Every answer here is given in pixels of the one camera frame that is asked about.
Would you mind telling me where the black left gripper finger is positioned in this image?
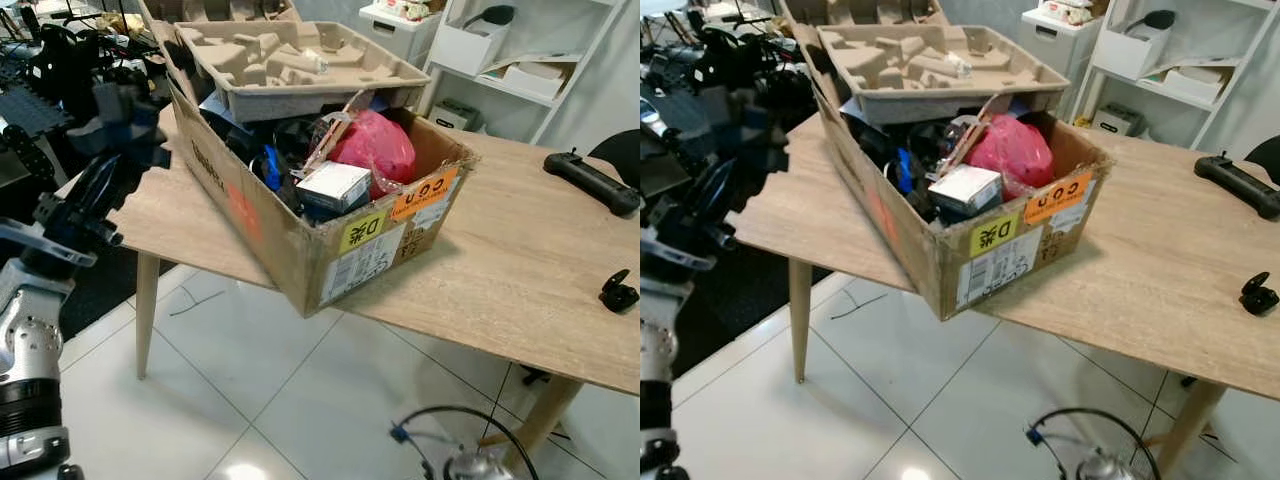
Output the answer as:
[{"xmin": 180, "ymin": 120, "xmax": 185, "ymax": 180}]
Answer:
[
  {"xmin": 688, "ymin": 165, "xmax": 727, "ymax": 231},
  {"xmin": 726, "ymin": 160, "xmax": 766, "ymax": 227},
  {"xmin": 100, "ymin": 148, "xmax": 136, "ymax": 208},
  {"xmin": 62, "ymin": 152, "xmax": 101, "ymax": 213}
]

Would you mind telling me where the white storage bin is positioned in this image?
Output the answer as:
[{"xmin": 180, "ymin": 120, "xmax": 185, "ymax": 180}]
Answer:
[
  {"xmin": 1093, "ymin": 12, "xmax": 1178, "ymax": 83},
  {"xmin": 435, "ymin": 8, "xmax": 517, "ymax": 78}
]

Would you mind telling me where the black perforated board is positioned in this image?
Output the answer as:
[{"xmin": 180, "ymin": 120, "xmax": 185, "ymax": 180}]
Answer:
[{"xmin": 0, "ymin": 80, "xmax": 76, "ymax": 141}]

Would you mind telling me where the small black clip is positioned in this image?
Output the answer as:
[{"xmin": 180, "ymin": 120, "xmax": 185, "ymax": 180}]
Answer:
[
  {"xmin": 1238, "ymin": 271, "xmax": 1280, "ymax": 318},
  {"xmin": 598, "ymin": 268, "xmax": 640, "ymax": 314}
]

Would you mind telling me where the black handheld controller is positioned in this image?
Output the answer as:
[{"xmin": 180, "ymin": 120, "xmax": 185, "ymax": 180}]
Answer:
[
  {"xmin": 1193, "ymin": 152, "xmax": 1280, "ymax": 222},
  {"xmin": 543, "ymin": 149, "xmax": 641, "ymax": 217}
]

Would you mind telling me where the light wooden table leg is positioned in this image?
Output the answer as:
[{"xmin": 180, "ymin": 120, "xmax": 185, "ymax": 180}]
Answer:
[
  {"xmin": 787, "ymin": 258, "xmax": 814, "ymax": 385},
  {"xmin": 1150, "ymin": 378, "xmax": 1228, "ymax": 477},
  {"xmin": 478, "ymin": 373, "xmax": 587, "ymax": 471},
  {"xmin": 134, "ymin": 250, "xmax": 162, "ymax": 380}
]

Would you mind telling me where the black machine equipment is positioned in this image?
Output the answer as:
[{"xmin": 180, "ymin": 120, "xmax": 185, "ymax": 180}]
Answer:
[
  {"xmin": 0, "ymin": 0, "xmax": 173, "ymax": 201},
  {"xmin": 640, "ymin": 15, "xmax": 821, "ymax": 201}
]

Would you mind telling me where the white shelf unit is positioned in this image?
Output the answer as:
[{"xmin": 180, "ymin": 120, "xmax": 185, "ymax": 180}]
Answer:
[
  {"xmin": 1073, "ymin": 0, "xmax": 1280, "ymax": 161},
  {"xmin": 413, "ymin": 0, "xmax": 641, "ymax": 153}
]

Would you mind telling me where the beige moulded pulp tray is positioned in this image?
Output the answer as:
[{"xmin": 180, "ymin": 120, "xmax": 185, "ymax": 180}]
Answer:
[
  {"xmin": 176, "ymin": 20, "xmax": 434, "ymax": 124},
  {"xmin": 780, "ymin": 0, "xmax": 951, "ymax": 29},
  {"xmin": 138, "ymin": 0, "xmax": 303, "ymax": 28},
  {"xmin": 817, "ymin": 22, "xmax": 1073, "ymax": 127}
]

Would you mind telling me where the large cardboard box with stickers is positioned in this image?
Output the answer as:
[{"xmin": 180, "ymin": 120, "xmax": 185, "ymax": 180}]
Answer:
[
  {"xmin": 798, "ymin": 25, "xmax": 1114, "ymax": 323},
  {"xmin": 163, "ymin": 25, "xmax": 478, "ymax": 319}
]

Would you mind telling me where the flat white box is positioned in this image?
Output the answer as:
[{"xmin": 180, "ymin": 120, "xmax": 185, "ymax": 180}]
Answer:
[
  {"xmin": 1140, "ymin": 62, "xmax": 1238, "ymax": 108},
  {"xmin": 480, "ymin": 55, "xmax": 578, "ymax": 103}
]

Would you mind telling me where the small white carton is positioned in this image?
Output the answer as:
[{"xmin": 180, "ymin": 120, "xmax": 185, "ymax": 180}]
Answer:
[
  {"xmin": 296, "ymin": 161, "xmax": 374, "ymax": 218},
  {"xmin": 927, "ymin": 164, "xmax": 1005, "ymax": 221}
]

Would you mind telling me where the brown cardboard piece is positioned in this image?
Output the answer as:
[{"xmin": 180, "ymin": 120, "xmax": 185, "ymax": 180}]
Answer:
[
  {"xmin": 940, "ymin": 93, "xmax": 1014, "ymax": 181},
  {"xmin": 303, "ymin": 88, "xmax": 379, "ymax": 179}
]

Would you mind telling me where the red plastic bag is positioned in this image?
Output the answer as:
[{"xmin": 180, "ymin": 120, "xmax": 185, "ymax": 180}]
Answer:
[
  {"xmin": 965, "ymin": 113, "xmax": 1056, "ymax": 201},
  {"xmin": 328, "ymin": 108, "xmax": 418, "ymax": 198}
]

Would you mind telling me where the grey green device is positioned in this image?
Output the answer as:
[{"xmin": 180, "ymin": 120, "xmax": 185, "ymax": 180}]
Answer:
[
  {"xmin": 430, "ymin": 97, "xmax": 484, "ymax": 133},
  {"xmin": 1090, "ymin": 102, "xmax": 1147, "ymax": 138}
]

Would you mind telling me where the white drawer cabinet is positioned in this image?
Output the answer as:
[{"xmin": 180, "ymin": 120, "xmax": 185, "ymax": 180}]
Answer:
[
  {"xmin": 1020, "ymin": 0, "xmax": 1108, "ymax": 83},
  {"xmin": 357, "ymin": 0, "xmax": 448, "ymax": 69}
]

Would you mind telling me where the light grey left wrist camera mount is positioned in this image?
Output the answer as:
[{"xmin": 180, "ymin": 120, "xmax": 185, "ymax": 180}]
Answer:
[
  {"xmin": 0, "ymin": 213, "xmax": 98, "ymax": 269},
  {"xmin": 640, "ymin": 228, "xmax": 713, "ymax": 276}
]

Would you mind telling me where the black cable with blue plug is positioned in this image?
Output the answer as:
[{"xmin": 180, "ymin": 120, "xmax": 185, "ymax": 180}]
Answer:
[
  {"xmin": 388, "ymin": 404, "xmax": 541, "ymax": 480},
  {"xmin": 1023, "ymin": 407, "xmax": 1164, "ymax": 480}
]

